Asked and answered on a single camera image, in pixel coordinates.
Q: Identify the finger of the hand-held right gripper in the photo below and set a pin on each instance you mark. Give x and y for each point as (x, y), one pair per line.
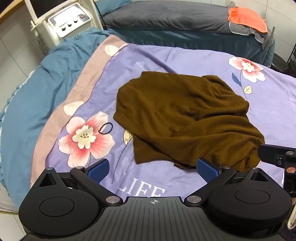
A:
(270, 154)

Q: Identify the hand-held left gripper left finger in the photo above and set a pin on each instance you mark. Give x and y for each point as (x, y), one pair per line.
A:
(99, 170)

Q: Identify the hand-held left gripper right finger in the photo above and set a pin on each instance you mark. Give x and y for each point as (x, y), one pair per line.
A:
(207, 171)

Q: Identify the brown knit sweater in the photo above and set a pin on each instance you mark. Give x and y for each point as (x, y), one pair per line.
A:
(185, 120)

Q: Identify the black round stool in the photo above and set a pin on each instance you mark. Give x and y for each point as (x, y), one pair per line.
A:
(281, 63)

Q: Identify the blue duvet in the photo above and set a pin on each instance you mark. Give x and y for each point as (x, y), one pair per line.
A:
(34, 92)

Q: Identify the metal rack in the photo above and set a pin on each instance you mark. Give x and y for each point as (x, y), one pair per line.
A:
(292, 49)

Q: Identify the grey towel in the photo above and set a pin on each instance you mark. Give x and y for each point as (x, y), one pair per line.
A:
(256, 36)

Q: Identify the purple floral blanket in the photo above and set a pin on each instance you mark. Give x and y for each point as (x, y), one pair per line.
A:
(161, 58)

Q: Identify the orange cloth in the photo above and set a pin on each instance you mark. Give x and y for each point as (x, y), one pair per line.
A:
(247, 18)

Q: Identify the white machine with knobs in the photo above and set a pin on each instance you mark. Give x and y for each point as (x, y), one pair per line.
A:
(69, 22)

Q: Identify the blue pillow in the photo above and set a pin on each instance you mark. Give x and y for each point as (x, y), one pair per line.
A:
(111, 5)

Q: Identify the white framed screen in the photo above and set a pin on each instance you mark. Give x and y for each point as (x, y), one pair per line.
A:
(44, 8)

